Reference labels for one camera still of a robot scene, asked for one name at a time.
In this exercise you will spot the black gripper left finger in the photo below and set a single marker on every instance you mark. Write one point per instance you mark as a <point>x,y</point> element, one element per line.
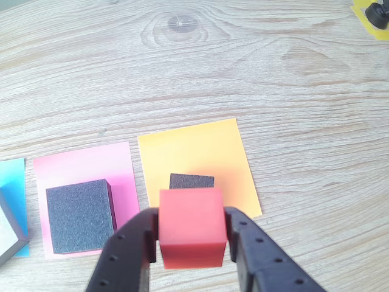
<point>121,261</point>

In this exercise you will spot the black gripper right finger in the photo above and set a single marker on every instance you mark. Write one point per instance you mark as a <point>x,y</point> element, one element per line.
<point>264,261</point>

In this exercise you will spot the medium black block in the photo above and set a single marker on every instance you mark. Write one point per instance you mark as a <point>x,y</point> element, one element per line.
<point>79,216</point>

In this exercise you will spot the small red cube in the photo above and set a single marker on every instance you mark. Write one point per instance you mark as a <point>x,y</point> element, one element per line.
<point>191,222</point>

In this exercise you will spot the small black cube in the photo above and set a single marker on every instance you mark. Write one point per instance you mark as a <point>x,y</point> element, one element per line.
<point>191,181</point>

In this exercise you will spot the large black block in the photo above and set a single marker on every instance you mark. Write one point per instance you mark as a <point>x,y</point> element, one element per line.
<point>7,231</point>

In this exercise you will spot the pink paper sheet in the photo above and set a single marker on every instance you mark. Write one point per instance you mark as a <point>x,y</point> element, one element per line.
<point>82,161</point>

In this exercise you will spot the orange paper sheet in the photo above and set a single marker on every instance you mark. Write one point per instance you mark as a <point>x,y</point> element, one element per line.
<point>194,149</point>

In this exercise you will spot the blue paper sheet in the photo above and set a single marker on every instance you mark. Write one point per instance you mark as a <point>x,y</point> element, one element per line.
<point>13,173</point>

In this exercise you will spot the yellow paper sheet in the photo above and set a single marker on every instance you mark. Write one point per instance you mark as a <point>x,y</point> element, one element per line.
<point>360,15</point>

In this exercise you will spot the black round stand foot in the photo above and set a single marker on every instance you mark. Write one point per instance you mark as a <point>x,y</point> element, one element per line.
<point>377,15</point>

